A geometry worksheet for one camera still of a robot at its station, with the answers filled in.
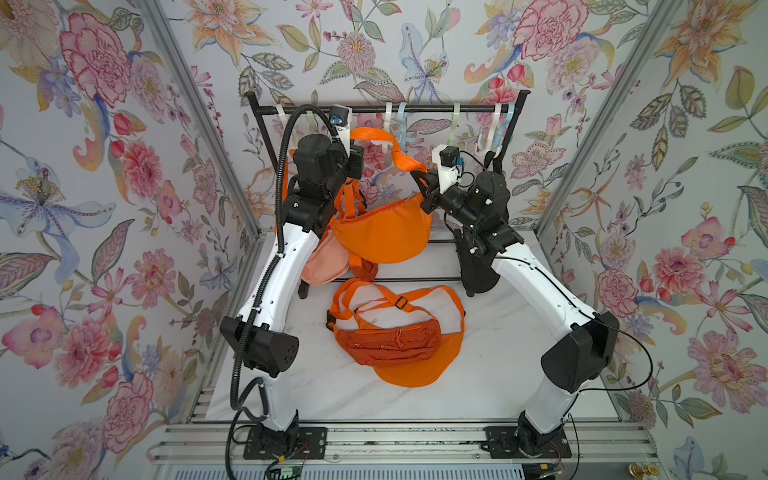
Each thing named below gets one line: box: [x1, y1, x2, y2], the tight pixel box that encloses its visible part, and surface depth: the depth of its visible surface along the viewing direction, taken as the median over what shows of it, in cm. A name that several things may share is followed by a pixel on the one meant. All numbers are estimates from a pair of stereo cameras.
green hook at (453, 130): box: [448, 102, 460, 145], surface depth 97 cm
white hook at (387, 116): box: [384, 102, 392, 132], surface depth 69 cm
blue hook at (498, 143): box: [492, 103, 515, 149], surface depth 75 cm
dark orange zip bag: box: [326, 279, 441, 366], surface depth 91 cm
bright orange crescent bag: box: [326, 279, 466, 388], surface depth 93 cm
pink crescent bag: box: [300, 230, 350, 286], surface depth 101 cm
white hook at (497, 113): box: [475, 103, 502, 155], surface depth 70 cm
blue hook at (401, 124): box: [398, 102, 407, 152], surface depth 70 cm
